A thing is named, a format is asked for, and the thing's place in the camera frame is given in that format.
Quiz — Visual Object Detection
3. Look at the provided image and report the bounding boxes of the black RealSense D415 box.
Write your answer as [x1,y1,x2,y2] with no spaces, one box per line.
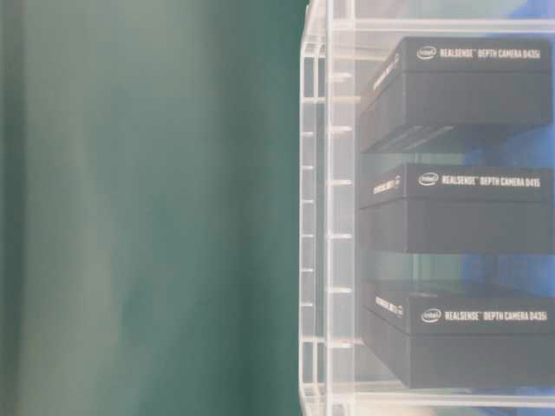
[358,163,554,255]

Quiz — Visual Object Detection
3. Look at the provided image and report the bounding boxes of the black RealSense D435i box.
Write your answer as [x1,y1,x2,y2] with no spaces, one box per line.
[360,280,554,389]
[357,36,553,153]

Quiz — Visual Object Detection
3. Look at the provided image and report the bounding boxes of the clear plastic storage bin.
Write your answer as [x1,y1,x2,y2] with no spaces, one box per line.
[299,1,554,415]

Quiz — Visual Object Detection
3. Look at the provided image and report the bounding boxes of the blue cloth bin liner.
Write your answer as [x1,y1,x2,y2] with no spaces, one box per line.
[389,25,555,416]

